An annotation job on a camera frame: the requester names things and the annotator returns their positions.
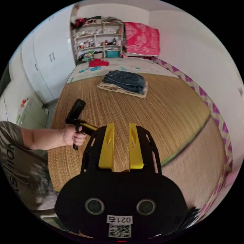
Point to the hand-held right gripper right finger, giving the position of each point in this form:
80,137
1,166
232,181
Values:
135,148

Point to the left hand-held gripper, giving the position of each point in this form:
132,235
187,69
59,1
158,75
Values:
77,123

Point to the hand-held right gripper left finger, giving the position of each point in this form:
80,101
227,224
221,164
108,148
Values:
107,148

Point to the person's left forearm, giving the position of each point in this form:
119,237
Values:
42,138

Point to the blue jeans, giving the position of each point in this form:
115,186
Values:
124,81

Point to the person's left hand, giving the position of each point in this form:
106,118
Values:
73,137

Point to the bed with woven mat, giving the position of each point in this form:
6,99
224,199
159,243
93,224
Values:
162,118

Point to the beige folded garment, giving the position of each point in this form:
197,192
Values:
106,87

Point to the pale green cabinet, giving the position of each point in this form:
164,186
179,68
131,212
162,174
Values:
30,114

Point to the red garment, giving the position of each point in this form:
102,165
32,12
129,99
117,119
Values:
98,63

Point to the person's body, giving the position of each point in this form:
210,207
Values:
19,167

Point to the white wardrobe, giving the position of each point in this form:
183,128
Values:
45,57

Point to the white open shelf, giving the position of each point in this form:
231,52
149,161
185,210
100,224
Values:
99,40

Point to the red patterned folded blanket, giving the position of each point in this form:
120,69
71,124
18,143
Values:
142,39

